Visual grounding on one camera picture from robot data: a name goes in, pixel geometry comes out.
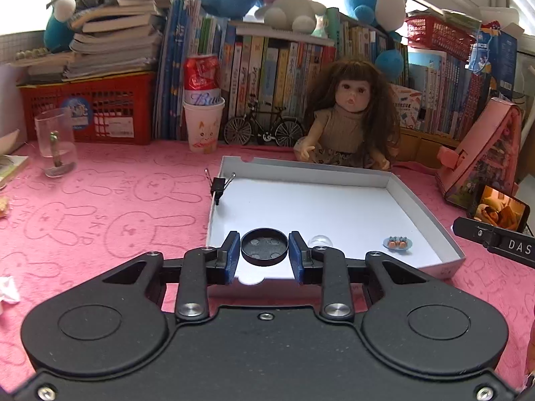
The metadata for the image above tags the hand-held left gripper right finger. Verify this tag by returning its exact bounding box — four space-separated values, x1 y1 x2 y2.
288 231 431 324

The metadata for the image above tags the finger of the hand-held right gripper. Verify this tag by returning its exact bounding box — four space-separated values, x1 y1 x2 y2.
452 216 498 255

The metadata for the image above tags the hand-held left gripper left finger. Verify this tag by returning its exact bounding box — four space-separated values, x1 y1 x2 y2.
102 231 241 323

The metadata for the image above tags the black round lid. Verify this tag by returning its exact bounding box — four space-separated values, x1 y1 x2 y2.
240 228 290 266

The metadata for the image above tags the white cardboard box tray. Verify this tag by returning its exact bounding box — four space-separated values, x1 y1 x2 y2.
206 156 466 285

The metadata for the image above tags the clear plastic dome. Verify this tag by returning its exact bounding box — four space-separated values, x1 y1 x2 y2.
308 233 334 251

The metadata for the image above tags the black smartphone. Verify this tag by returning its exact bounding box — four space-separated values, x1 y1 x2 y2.
468 184 531 232

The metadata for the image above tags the black binder clip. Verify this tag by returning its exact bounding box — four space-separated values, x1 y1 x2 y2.
205 168 236 206

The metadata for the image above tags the blue dish with tiny figurines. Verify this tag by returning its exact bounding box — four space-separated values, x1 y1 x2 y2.
383 235 412 251

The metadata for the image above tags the pink toy house box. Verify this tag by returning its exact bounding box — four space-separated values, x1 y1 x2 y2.
435 97 523 210

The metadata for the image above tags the wooden book rack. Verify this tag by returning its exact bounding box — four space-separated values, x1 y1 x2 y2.
395 127 460 163

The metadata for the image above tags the black toy bicycle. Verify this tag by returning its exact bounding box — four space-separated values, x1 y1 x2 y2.
223 101 305 148

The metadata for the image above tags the white cat-print paper cup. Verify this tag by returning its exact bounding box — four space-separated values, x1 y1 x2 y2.
183 97 225 153

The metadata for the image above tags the pink rabbit-print blanket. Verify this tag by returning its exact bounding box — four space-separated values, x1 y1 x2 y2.
0 138 535 385

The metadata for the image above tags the white colourful printed box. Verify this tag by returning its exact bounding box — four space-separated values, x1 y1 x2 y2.
391 84 424 130

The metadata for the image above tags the brown-haired doll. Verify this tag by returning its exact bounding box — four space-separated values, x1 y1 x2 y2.
294 59 402 172

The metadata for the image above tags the row of upright books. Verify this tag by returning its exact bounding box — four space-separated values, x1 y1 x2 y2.
152 0 496 143

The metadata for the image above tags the blue printed carton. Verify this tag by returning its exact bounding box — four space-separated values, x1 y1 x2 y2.
467 6 525 93

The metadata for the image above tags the red beer can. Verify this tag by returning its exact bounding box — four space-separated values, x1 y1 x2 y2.
184 54 222 107

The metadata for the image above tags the red plastic crate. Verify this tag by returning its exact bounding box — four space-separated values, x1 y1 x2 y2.
17 71 157 146

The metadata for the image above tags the red plastic basket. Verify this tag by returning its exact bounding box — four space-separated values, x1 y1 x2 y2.
405 14 479 62

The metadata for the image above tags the clear glass mug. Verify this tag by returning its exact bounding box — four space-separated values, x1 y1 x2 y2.
34 108 78 179

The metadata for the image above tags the flat white book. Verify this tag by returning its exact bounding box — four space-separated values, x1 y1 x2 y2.
229 20 336 46

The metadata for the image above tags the crumpled white tissue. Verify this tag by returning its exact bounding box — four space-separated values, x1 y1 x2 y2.
0 276 21 305

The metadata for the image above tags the open paper booklet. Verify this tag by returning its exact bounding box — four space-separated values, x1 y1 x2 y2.
0 129 30 188

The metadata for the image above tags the pink white rabbit plush toy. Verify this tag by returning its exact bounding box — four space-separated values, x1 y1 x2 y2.
254 0 327 34

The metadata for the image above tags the stack of lying books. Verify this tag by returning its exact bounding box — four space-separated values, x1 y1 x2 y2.
8 0 168 86

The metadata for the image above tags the small blue white plush toy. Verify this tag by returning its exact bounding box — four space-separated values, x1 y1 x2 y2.
44 0 84 53

